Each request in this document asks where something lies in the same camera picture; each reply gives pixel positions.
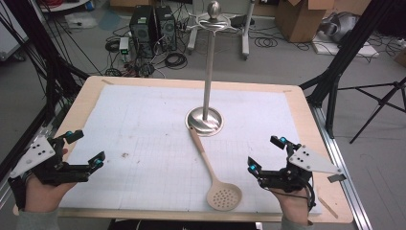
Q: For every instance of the white rolling stand base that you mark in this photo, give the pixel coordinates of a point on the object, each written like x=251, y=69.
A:
x=245, y=41

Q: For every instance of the small white device green light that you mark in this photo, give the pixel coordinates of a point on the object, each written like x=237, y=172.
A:
x=124, y=44

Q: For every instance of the wide black computer tower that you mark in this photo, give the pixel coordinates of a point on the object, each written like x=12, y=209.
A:
x=142, y=32

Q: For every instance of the black frame post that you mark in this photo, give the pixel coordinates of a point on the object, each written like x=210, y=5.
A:
x=32, y=38
x=348, y=48

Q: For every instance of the metal utensil stand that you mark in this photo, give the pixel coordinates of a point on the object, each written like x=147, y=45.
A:
x=209, y=80

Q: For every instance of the beige slotted spoon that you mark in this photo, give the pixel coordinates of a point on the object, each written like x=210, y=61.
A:
x=204, y=156

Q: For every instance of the large cardboard box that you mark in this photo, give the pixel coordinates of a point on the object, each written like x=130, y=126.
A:
x=300, y=22

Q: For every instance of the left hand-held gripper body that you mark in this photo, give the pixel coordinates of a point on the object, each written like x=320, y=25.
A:
x=35, y=155

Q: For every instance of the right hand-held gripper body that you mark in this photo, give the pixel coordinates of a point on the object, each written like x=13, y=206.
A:
x=306, y=159

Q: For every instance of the grey plastic appliance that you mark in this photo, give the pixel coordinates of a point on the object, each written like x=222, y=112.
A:
x=341, y=27

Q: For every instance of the white flat board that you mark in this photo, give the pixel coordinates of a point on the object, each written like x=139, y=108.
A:
x=364, y=51

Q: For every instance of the small dark bracket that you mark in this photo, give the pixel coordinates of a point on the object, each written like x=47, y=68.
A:
x=336, y=178

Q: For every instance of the thin wooden stick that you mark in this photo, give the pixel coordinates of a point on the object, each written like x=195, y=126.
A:
x=328, y=207

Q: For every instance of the person's right hand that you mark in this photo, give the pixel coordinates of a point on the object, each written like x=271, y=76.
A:
x=295, y=206

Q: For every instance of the white grid mat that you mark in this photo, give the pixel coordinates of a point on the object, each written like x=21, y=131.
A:
x=143, y=159

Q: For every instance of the person's left hand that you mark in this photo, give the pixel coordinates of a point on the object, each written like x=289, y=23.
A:
x=44, y=196

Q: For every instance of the black tripod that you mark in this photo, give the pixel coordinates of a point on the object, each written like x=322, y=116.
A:
x=379, y=102

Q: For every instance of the narrow black computer tower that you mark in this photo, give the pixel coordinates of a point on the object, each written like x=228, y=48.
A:
x=166, y=28

